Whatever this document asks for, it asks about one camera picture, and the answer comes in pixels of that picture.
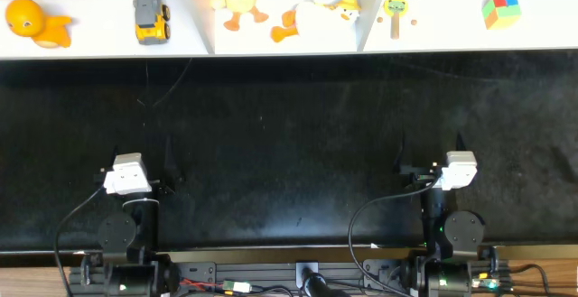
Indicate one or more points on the many-coloured puzzle cube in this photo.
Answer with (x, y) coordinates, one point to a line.
(501, 12)

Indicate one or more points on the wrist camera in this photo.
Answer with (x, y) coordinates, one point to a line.
(127, 175)
(458, 170)

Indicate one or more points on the mounting rail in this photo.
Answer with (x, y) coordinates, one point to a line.
(271, 279)

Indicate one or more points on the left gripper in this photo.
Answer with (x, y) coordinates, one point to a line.
(162, 187)

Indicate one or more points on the yellow rattle drum toy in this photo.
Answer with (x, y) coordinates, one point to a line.
(395, 8)

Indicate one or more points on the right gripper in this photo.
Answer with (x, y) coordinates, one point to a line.
(414, 174)

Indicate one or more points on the white plush duck yellow hat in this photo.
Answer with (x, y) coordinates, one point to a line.
(323, 19)

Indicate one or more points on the orange dinosaur figure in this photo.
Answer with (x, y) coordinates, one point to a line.
(27, 17)

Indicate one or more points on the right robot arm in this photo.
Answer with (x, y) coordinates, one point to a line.
(460, 234)

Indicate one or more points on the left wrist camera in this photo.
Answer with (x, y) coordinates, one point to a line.
(127, 175)

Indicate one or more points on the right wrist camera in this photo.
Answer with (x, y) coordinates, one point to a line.
(458, 170)

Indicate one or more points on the white shelf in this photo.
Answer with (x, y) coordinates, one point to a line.
(99, 44)

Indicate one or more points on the grey and yellow toy truck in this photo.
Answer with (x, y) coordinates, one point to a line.
(151, 17)

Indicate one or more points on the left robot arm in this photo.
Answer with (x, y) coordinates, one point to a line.
(131, 238)

